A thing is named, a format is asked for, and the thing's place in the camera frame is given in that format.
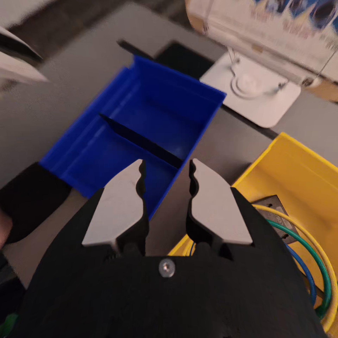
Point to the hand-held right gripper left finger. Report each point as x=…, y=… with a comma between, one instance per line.
x=118, y=206

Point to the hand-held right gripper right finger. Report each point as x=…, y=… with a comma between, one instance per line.
x=216, y=208

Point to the yellow plastic bin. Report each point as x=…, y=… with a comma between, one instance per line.
x=295, y=169

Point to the blue plastic bin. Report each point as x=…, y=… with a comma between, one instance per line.
x=158, y=111

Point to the person's left hand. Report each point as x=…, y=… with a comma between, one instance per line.
x=4, y=229

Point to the black bin divider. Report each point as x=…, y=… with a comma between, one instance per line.
x=142, y=141

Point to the white computer monitor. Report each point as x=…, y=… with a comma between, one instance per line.
x=264, y=111

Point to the patterned pink green cloth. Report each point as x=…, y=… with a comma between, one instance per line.
x=8, y=320

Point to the black flat pad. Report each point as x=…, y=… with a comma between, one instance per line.
x=182, y=60

